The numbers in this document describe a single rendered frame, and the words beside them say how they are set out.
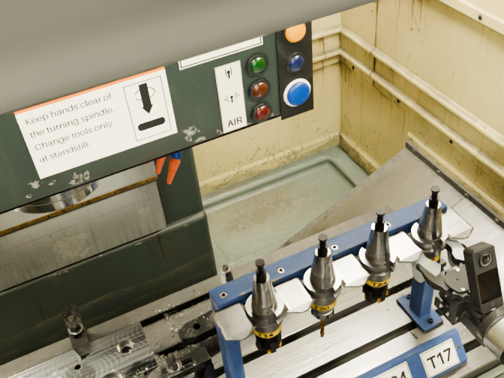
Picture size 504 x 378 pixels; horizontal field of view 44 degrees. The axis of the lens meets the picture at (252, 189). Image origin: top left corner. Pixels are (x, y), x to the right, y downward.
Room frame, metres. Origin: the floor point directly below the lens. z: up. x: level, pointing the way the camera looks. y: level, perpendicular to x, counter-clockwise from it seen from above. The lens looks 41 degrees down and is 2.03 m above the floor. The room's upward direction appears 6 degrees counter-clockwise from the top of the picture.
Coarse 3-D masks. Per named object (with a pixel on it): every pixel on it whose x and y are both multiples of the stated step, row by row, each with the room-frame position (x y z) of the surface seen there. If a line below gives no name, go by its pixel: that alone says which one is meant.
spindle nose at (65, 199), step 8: (88, 184) 0.67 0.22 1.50; (96, 184) 0.68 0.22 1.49; (64, 192) 0.65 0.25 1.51; (72, 192) 0.65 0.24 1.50; (80, 192) 0.66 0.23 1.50; (88, 192) 0.67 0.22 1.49; (40, 200) 0.64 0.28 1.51; (48, 200) 0.64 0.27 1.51; (56, 200) 0.64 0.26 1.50; (64, 200) 0.65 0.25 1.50; (72, 200) 0.65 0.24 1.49; (80, 200) 0.66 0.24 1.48; (16, 208) 0.65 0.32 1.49; (24, 208) 0.64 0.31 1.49; (32, 208) 0.64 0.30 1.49; (40, 208) 0.64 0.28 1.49; (48, 208) 0.64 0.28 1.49; (56, 208) 0.64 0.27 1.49
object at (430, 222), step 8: (424, 208) 0.77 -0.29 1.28; (432, 208) 0.76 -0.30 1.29; (440, 208) 0.76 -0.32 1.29; (424, 216) 0.76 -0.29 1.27; (432, 216) 0.76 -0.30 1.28; (440, 216) 0.76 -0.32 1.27; (424, 224) 0.76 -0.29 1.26; (432, 224) 0.75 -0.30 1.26; (440, 224) 0.76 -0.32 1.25; (424, 232) 0.76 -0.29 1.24; (432, 232) 0.75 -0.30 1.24; (440, 232) 0.76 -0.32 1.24; (432, 240) 0.75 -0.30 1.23
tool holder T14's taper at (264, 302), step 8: (256, 280) 0.64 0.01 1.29; (256, 288) 0.64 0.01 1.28; (264, 288) 0.64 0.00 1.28; (272, 288) 0.65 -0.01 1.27; (256, 296) 0.64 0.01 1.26; (264, 296) 0.63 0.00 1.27; (272, 296) 0.64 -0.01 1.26; (256, 304) 0.63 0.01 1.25; (264, 304) 0.63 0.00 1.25; (272, 304) 0.63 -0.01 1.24; (256, 312) 0.63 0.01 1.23; (264, 312) 0.63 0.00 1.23; (272, 312) 0.63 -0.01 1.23
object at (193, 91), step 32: (224, 64) 0.60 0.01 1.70; (192, 96) 0.59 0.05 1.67; (0, 128) 0.52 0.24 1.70; (192, 128) 0.59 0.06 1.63; (0, 160) 0.51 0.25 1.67; (32, 160) 0.52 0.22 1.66; (96, 160) 0.54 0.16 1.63; (128, 160) 0.56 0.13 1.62; (0, 192) 0.51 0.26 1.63; (32, 192) 0.52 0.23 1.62
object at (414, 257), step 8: (400, 232) 0.79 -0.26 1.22; (392, 240) 0.77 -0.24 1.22; (400, 240) 0.77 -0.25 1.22; (408, 240) 0.76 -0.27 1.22; (400, 248) 0.75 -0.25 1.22; (408, 248) 0.74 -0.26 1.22; (416, 248) 0.74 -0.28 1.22; (400, 256) 0.73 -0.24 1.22; (408, 256) 0.73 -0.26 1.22; (416, 256) 0.72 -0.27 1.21
